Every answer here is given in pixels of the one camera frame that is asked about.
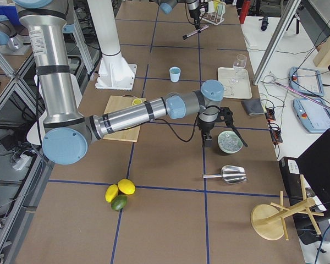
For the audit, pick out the bamboo cutting board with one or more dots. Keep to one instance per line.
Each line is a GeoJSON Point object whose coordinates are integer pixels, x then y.
{"type": "Point", "coordinates": [120, 103]}

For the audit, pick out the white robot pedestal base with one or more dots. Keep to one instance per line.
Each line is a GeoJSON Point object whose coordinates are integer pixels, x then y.
{"type": "Point", "coordinates": [114, 71]}

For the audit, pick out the white chair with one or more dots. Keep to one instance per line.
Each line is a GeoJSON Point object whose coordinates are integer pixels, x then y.
{"type": "Point", "coordinates": [33, 137]}

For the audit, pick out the wooden cup tree stand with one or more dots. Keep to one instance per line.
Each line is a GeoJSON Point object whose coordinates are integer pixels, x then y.
{"type": "Point", "coordinates": [268, 220]}

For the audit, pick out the clear wine glass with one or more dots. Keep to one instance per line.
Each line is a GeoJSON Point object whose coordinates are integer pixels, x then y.
{"type": "Point", "coordinates": [238, 65]}

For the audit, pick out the grey folded cloth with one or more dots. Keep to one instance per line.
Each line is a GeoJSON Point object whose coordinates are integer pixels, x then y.
{"type": "Point", "coordinates": [253, 107]}

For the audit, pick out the aluminium frame post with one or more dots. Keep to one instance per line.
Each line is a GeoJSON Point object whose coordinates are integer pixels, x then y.
{"type": "Point", "coordinates": [286, 17]}

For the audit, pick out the light blue cup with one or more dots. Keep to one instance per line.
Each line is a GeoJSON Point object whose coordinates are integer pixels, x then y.
{"type": "Point", "coordinates": [174, 73]}

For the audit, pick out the teach pendant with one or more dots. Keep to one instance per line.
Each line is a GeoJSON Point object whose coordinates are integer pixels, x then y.
{"type": "Point", "coordinates": [306, 81]}
{"type": "Point", "coordinates": [314, 118]}

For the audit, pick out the black computer monitor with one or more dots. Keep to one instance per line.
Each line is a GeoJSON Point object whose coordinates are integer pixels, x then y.
{"type": "Point", "coordinates": [314, 165]}

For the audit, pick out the green bowl of ice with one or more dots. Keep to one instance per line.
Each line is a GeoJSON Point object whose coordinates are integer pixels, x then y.
{"type": "Point", "coordinates": [229, 142]}

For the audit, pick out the green lime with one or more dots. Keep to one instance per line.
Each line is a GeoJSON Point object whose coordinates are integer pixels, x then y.
{"type": "Point", "coordinates": [119, 202]}

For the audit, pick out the black power strip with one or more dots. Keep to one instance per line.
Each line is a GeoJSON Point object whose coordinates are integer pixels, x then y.
{"type": "Point", "coordinates": [274, 128]}

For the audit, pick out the steel muddler black tip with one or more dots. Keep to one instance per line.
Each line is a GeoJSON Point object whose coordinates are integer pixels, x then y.
{"type": "Point", "coordinates": [195, 32]}

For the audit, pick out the cream bear tray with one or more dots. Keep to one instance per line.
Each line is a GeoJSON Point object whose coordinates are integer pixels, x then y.
{"type": "Point", "coordinates": [235, 90]}

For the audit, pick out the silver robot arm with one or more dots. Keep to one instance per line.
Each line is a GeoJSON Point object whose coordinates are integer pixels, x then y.
{"type": "Point", "coordinates": [68, 133]}
{"type": "Point", "coordinates": [193, 7]}

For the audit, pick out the white cup rack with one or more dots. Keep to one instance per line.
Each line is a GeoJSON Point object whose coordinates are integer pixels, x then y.
{"type": "Point", "coordinates": [213, 11]}

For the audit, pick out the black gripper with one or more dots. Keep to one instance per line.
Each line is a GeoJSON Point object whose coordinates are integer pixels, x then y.
{"type": "Point", "coordinates": [205, 127]}
{"type": "Point", "coordinates": [192, 12]}

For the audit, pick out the upper teach pendant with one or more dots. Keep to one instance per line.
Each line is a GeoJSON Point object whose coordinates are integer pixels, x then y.
{"type": "Point", "coordinates": [306, 81]}

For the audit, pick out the lower teach pendant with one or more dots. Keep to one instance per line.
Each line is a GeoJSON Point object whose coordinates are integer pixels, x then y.
{"type": "Point", "coordinates": [314, 118]}

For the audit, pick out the yellow whole lemon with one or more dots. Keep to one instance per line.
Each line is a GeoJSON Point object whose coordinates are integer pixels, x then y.
{"type": "Point", "coordinates": [126, 186]}

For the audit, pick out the steel ice scoop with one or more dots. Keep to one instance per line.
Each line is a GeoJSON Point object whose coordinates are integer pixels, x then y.
{"type": "Point", "coordinates": [229, 174]}

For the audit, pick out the yellow lemon slices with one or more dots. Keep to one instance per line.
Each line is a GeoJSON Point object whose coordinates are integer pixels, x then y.
{"type": "Point", "coordinates": [136, 101]}

